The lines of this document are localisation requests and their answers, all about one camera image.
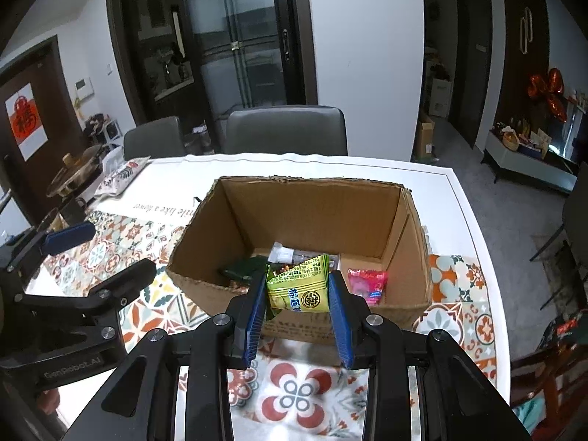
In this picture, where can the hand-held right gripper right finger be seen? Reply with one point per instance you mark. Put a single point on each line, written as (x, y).
(341, 326)

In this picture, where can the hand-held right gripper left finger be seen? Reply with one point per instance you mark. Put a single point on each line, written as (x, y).
(255, 321)

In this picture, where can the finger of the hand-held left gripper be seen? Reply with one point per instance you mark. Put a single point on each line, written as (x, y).
(126, 282)
(71, 234)

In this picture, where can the pink snack packet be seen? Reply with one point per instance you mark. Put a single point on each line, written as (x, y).
(366, 287)

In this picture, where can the dark green snack packet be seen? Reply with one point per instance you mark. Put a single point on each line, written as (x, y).
(243, 272)

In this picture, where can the yellow green snack packet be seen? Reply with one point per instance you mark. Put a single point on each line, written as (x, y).
(301, 291)

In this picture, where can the clear white snack packet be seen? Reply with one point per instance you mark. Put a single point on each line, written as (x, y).
(285, 252)

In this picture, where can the brown cardboard box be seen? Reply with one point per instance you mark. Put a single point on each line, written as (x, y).
(298, 211)

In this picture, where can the brass hot pot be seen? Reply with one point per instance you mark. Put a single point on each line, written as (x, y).
(76, 174)

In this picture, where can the white printed snack bag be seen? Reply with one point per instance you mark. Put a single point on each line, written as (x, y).
(121, 178)

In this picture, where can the red paper door poster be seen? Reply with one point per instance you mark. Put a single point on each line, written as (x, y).
(25, 121)

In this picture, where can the narrow grey chair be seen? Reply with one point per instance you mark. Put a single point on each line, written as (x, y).
(154, 140)

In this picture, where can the brown wooden door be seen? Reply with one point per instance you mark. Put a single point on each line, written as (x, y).
(57, 82)

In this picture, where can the wide grey chair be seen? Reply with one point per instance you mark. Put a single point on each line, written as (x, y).
(285, 131)

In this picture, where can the open cardboard floor box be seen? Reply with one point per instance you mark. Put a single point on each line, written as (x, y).
(425, 140)

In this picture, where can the brown wooden chair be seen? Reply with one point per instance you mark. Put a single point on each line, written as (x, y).
(551, 367)

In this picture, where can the white low cabinet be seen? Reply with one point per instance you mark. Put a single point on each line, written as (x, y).
(528, 165)

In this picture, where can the white carton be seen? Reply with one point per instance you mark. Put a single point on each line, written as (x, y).
(441, 97)

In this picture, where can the dark dining chair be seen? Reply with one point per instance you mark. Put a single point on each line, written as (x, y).
(574, 225)

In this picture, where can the glass sliding door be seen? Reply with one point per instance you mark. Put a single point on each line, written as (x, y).
(239, 41)

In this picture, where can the dark hallway door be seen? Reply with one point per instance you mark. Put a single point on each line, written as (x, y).
(475, 64)

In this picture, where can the red foil balloon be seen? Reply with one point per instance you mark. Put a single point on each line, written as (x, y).
(549, 96)

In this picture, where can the white wall intercom panel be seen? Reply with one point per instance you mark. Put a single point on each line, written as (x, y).
(84, 88)

